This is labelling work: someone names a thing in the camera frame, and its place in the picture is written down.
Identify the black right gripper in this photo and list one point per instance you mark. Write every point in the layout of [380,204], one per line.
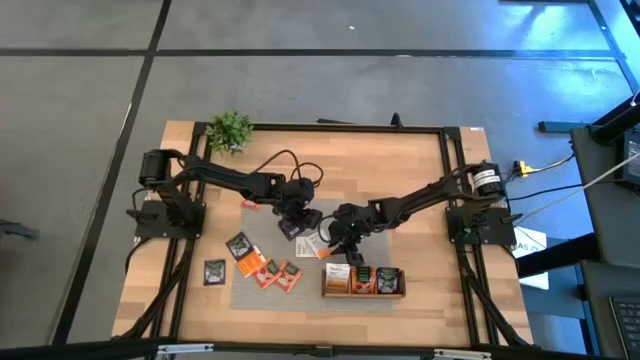
[357,222]

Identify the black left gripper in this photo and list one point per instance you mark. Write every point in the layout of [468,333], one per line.
[295,195]

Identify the dark purple blackcurrant tea packet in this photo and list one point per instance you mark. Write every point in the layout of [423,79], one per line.
[289,231]
[388,280]
[238,245]

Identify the peach passion fruit tea packet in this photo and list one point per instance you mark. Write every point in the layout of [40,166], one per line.
[287,275]
[363,280]
[266,274]

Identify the wooden three-compartment box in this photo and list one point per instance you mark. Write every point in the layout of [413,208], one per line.
[360,296]

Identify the small red tea packet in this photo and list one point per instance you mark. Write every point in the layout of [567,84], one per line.
[250,205]

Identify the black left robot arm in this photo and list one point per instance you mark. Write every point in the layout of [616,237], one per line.
[220,175]

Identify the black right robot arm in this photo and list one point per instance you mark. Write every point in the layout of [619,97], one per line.
[430,192]

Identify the dark green tea packet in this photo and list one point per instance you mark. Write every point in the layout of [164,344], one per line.
[214,272]

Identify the grey woven placemat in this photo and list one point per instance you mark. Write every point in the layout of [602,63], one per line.
[310,302]

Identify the green plant in white pot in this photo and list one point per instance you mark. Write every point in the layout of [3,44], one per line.
[230,132]

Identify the white table sticker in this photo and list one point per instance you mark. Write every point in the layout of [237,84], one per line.
[477,129]

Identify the white floor sign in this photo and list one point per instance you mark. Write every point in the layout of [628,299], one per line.
[530,240]

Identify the black desk leg beams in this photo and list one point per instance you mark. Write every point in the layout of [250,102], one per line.
[560,255]

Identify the teal metal bar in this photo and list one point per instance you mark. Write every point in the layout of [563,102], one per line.
[560,126]

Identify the dark grey desk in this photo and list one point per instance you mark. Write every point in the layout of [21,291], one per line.
[605,220]

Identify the dark chair base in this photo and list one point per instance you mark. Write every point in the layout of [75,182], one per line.
[15,230]

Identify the black keyboard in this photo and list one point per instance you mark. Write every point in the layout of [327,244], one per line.
[627,325]

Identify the black diagonal stand beam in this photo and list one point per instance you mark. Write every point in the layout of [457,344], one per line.
[615,122]

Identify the black desk monitor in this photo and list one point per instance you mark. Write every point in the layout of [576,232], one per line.
[632,160]

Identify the black flat mount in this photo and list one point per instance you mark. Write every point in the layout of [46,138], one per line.
[335,121]

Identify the black upright post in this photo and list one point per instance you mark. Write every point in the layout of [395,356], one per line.
[396,120]

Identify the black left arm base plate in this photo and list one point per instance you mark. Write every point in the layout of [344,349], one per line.
[150,227]

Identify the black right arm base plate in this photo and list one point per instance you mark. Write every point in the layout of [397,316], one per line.
[495,232]

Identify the silver metal bracket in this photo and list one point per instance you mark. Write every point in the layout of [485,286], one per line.
[185,348]
[462,354]

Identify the black frame crossbar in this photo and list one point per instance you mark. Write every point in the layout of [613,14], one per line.
[75,350]

